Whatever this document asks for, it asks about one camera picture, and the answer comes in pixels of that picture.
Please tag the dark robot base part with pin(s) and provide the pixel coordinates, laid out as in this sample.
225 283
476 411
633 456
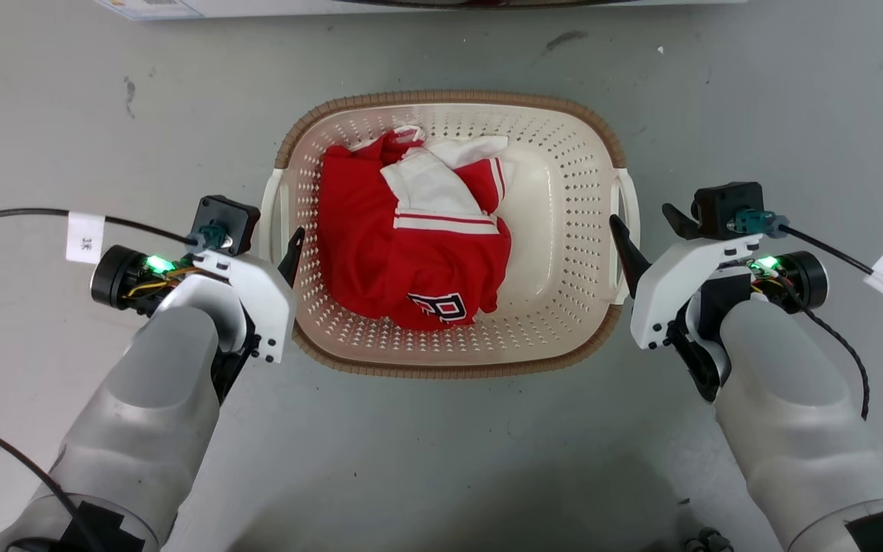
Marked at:
708 540

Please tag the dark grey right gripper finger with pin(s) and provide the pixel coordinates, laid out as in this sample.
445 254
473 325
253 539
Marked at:
631 257
683 224

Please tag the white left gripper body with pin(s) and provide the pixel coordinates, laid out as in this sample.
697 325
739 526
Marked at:
269 303

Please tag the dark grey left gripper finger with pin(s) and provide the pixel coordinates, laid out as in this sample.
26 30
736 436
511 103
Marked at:
293 257

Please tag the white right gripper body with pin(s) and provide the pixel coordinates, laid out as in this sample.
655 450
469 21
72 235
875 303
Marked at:
664 295

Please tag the red and white jersey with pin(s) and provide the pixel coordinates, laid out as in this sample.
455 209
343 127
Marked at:
380 253

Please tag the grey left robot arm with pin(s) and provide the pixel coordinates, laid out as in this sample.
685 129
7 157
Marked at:
150 399

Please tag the cream laundry basket brown rim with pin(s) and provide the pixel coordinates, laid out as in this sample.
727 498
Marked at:
564 230

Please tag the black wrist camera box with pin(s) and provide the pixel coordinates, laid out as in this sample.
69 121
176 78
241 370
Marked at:
721 207
225 215

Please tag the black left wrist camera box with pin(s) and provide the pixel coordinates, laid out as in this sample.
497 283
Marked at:
225 215

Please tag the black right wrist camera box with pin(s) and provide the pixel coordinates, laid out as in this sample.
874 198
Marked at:
721 207

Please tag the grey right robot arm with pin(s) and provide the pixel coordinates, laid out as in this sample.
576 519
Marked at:
794 414

